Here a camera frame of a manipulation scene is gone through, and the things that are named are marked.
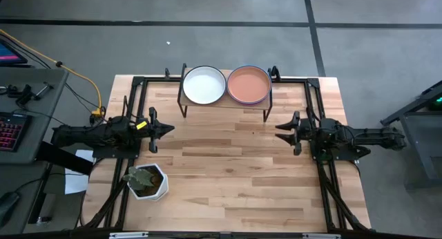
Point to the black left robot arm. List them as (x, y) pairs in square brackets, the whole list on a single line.
[(86, 133)]

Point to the black computer mouse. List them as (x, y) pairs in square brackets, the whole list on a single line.
[(7, 206)]

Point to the computer monitor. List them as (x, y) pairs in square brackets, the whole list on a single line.
[(8, 54)]

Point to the blue plate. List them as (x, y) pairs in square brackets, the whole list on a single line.
[(248, 65)]

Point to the silver metal bracket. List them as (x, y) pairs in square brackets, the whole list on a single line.
[(321, 236), (127, 235)]

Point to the grey desk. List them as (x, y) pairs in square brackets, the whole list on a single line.
[(20, 177), (41, 94)]

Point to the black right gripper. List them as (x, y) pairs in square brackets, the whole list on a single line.
[(305, 132)]

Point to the black clamp tool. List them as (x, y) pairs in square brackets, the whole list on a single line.
[(24, 94)]

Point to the dark green plate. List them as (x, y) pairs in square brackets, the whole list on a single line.
[(204, 66)]

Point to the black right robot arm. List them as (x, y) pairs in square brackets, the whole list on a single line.
[(366, 133)]

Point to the black flat panel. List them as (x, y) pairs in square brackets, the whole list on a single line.
[(62, 157)]

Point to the wooden shelf black metal legs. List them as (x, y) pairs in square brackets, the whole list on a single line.
[(224, 106)]

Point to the white paper sheet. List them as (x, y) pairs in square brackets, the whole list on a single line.
[(74, 183)]

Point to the succulent in white hexagonal pot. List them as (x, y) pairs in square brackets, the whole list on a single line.
[(139, 179)]

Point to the backlit black keyboard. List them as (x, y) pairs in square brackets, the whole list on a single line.
[(10, 132)]

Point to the black metal table frame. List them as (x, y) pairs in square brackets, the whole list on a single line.
[(155, 79)]

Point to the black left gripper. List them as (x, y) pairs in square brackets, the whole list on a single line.
[(146, 133)]

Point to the black side table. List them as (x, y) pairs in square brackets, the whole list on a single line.
[(424, 152)]

